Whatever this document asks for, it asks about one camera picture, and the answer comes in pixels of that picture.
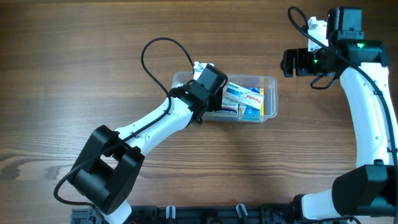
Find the blue VapoDrops box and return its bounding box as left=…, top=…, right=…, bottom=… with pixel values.
left=238, top=87, right=264, bottom=121

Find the white Panadol box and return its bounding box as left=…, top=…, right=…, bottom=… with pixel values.
left=225, top=82, right=264, bottom=110

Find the white Hansaplast plaster box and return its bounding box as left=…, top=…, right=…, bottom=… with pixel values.
left=220, top=98, right=239, bottom=114

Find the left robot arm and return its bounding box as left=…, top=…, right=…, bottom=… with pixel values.
left=67, top=65, right=228, bottom=223

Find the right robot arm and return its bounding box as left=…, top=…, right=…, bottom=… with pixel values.
left=280, top=6, right=397, bottom=223

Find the clear plastic container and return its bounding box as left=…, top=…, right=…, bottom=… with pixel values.
left=172, top=72, right=278, bottom=123

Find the right black cable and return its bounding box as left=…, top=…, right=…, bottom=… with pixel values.
left=287, top=6, right=398, bottom=218

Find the black cable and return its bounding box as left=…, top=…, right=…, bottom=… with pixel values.
left=287, top=6, right=398, bottom=218
left=53, top=37, right=196, bottom=207

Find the left black cable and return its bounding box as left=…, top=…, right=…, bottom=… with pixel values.
left=53, top=37, right=196, bottom=207

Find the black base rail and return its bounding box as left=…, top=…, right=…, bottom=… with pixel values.
left=70, top=203, right=312, bottom=224

